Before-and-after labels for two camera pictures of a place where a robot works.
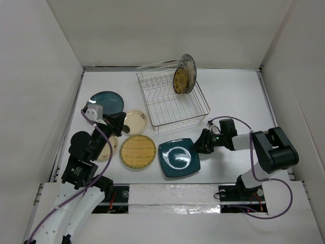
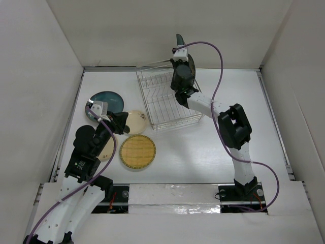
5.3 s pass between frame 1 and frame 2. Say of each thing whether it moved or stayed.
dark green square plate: moved
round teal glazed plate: stayed
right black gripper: moved
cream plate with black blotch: stayed
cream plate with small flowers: stayed
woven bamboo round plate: stayed
